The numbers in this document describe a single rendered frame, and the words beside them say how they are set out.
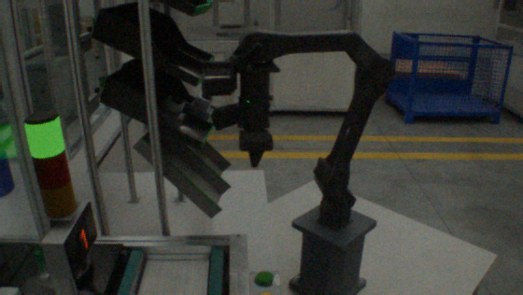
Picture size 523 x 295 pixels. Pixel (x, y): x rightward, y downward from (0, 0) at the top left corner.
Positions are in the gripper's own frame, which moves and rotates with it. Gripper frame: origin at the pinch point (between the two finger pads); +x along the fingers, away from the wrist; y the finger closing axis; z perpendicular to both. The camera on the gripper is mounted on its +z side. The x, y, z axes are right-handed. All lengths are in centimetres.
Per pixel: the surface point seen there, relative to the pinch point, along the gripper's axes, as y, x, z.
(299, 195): -49, 39, -18
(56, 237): 28.5, 1.1, 30.6
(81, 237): 24.6, 3.9, 28.5
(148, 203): -46, 39, 35
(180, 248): -7.3, 29.9, 18.3
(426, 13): -816, 26, -414
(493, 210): -163, 123, -190
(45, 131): 26.1, -14.8, 29.9
